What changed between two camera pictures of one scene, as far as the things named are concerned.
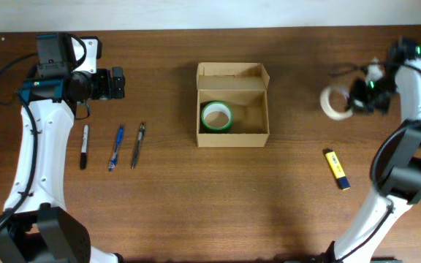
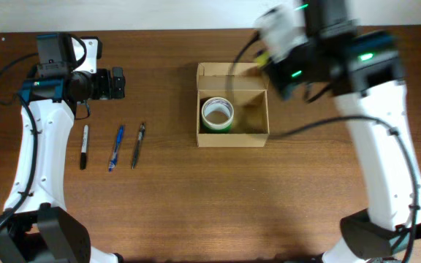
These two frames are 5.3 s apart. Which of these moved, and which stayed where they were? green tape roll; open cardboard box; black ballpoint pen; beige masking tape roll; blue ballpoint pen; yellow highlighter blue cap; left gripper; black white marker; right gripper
Moved: beige masking tape roll; right gripper; green tape roll; yellow highlighter blue cap
Stayed: black white marker; open cardboard box; black ballpoint pen; left gripper; blue ballpoint pen
